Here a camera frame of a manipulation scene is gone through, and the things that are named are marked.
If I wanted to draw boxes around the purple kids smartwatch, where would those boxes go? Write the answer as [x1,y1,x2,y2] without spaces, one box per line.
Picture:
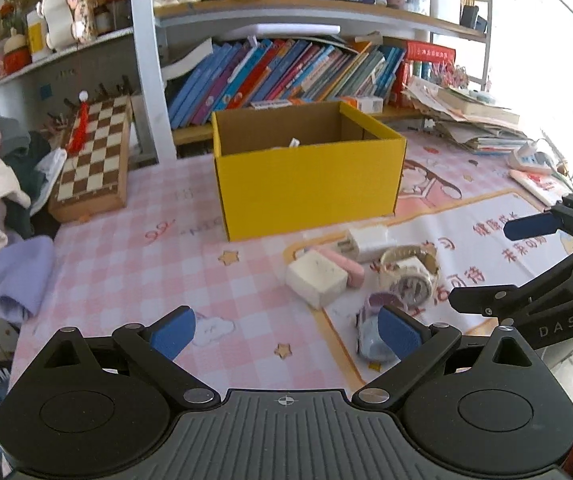
[355,292,404,363]

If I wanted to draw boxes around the wooden chess board box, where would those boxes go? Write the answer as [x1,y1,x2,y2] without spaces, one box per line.
[49,96,134,223]

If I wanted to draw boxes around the red tassel ornament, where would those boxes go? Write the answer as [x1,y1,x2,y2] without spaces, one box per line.
[66,90,89,156]

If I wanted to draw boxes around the purple cloth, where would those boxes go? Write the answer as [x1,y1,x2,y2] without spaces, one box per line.
[0,236,55,325]

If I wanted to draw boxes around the white cream tube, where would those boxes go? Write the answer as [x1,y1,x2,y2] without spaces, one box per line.
[509,169,571,206]

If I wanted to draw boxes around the white charger plug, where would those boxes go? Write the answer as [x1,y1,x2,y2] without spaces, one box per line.
[337,224,396,263]

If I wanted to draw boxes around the pink checkered tablecloth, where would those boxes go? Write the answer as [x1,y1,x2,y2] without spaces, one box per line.
[12,131,573,391]

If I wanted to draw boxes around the row of books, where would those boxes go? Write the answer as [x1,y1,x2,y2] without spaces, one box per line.
[162,37,404,129]

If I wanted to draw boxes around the red book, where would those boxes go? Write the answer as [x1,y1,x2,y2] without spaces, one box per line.
[387,38,456,107]

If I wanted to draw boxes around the white orange medicine box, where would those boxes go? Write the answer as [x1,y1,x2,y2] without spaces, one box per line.
[251,99,307,110]

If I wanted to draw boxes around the pile of clothes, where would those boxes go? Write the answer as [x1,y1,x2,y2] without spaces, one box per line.
[0,117,68,250]

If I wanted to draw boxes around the white bookshelf frame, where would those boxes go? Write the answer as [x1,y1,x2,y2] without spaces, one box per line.
[0,0,491,162]

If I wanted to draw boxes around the white sponge block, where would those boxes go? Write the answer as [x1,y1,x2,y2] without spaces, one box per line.
[284,250,349,310]

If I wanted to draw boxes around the pink utility knife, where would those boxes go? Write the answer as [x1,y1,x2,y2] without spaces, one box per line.
[313,246,366,288]

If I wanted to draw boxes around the yellow cardboard box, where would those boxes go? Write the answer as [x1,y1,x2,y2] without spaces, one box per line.
[212,102,407,242]

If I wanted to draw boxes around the stack of papers and books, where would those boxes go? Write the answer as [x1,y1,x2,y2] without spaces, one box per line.
[403,76,532,155]

